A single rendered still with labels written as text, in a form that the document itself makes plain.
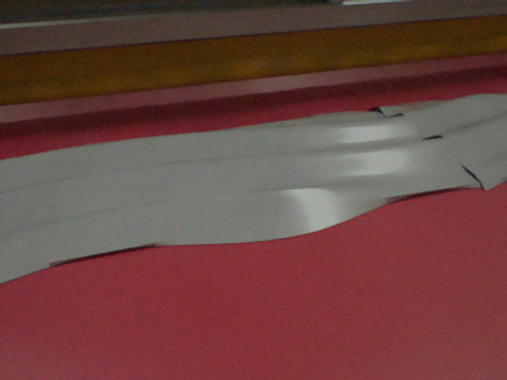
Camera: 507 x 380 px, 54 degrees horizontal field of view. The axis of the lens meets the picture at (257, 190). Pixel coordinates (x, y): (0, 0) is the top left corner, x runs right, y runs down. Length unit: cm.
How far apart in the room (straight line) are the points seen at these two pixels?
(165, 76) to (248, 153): 7
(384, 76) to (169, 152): 13
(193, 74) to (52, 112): 6
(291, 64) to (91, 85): 9
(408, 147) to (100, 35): 11
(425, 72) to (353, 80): 4
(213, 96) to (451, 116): 10
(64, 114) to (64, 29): 4
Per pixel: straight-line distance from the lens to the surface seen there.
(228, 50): 22
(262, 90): 23
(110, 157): 16
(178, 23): 19
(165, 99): 23
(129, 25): 19
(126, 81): 22
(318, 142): 16
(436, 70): 28
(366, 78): 25
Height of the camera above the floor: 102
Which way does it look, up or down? 28 degrees down
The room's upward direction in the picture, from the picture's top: 1 degrees counter-clockwise
